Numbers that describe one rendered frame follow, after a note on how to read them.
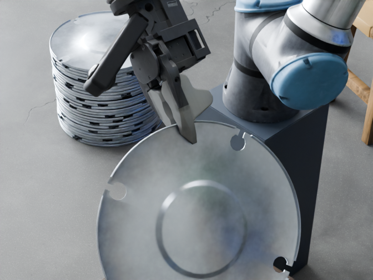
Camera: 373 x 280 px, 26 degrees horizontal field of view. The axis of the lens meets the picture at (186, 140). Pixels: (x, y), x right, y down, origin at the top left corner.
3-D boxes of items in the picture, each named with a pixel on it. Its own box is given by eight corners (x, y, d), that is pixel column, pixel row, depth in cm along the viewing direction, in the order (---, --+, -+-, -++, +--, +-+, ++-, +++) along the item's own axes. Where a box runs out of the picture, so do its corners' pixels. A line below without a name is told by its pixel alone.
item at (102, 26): (93, 86, 193) (93, 84, 192) (28, 38, 210) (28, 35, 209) (185, 44, 207) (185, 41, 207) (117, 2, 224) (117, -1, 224)
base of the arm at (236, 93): (206, 97, 152) (206, 53, 146) (260, 66, 160) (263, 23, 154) (264, 133, 144) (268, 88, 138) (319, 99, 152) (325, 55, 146)
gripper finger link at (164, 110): (219, 131, 110) (191, 69, 109) (184, 148, 107) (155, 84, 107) (208, 135, 113) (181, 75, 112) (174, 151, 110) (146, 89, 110)
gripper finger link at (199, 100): (232, 125, 106) (201, 62, 107) (196, 142, 104) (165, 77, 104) (221, 130, 109) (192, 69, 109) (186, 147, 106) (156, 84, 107)
